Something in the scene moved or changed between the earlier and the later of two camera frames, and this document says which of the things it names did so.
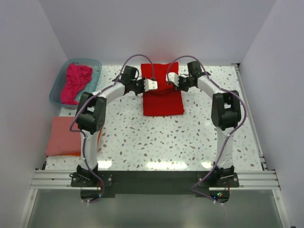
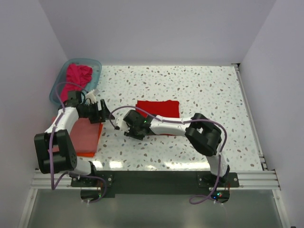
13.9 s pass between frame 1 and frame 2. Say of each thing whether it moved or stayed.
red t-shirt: moved
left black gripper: moved
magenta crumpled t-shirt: stayed
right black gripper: moved
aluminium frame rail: stayed
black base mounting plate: stayed
